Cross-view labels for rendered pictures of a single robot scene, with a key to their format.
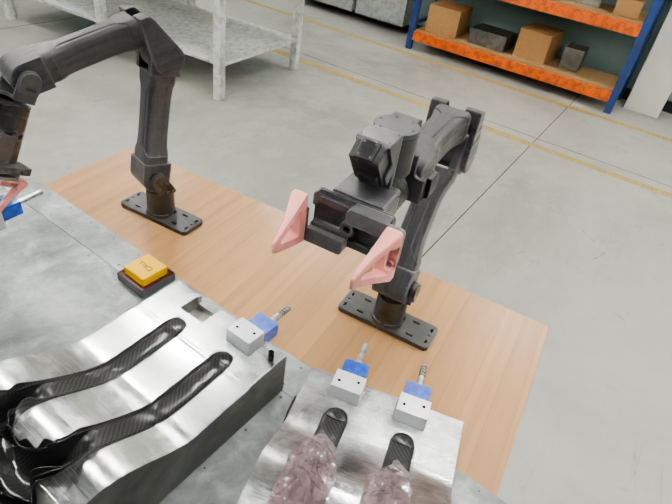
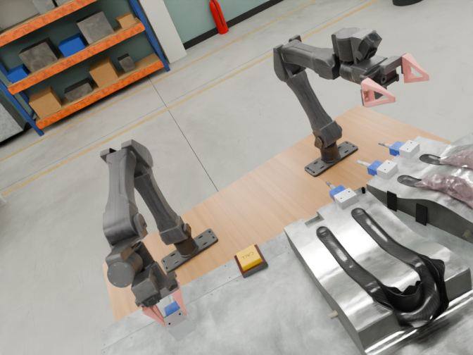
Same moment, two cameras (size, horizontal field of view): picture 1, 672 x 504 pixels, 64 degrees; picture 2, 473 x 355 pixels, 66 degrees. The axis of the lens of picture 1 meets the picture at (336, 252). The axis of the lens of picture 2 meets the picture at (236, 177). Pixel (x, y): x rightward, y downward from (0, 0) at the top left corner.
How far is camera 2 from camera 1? 0.76 m
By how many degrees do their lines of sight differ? 28
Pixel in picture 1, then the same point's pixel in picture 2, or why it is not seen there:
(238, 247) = (243, 214)
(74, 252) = (204, 303)
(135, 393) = (371, 253)
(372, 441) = (422, 167)
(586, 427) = not seen: hidden behind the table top
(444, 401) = not seen: hidden behind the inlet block
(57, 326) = (274, 314)
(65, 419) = (397, 271)
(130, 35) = (131, 158)
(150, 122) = (161, 201)
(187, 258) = (241, 241)
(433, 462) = (440, 149)
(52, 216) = not seen: hidden behind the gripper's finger
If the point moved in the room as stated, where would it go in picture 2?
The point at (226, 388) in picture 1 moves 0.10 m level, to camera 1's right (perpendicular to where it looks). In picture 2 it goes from (379, 213) to (394, 187)
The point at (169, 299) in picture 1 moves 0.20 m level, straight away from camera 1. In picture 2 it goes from (298, 233) to (234, 232)
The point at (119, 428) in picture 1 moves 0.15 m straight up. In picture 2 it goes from (401, 255) to (395, 210)
